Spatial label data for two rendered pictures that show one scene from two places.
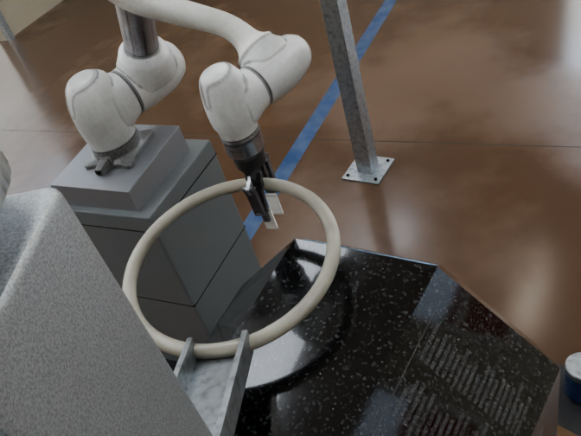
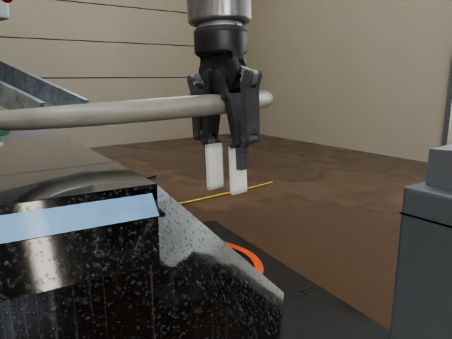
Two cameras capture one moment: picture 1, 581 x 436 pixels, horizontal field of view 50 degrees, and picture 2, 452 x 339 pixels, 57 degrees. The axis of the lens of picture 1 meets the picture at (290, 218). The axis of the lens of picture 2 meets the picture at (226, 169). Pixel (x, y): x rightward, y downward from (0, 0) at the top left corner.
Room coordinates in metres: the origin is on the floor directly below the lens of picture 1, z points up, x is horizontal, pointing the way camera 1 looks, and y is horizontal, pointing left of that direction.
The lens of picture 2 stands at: (1.42, -0.53, 1.03)
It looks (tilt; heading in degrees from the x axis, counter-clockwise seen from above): 13 degrees down; 109
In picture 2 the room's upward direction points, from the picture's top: straight up
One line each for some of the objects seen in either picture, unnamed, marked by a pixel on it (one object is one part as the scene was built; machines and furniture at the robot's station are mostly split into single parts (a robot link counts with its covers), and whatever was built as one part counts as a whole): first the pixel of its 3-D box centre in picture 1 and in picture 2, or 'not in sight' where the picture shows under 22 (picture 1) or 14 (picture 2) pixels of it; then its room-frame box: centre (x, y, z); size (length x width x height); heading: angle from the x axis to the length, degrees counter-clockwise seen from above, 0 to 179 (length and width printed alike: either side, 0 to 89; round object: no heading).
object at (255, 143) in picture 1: (243, 140); (218, 6); (1.21, 0.05, 1.12); 0.09 x 0.09 x 0.06
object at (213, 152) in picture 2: (268, 218); (214, 166); (1.20, 0.05, 0.89); 0.03 x 0.01 x 0.07; 62
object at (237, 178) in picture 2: (274, 203); (237, 169); (1.24, 0.03, 0.90); 0.03 x 0.01 x 0.07; 62
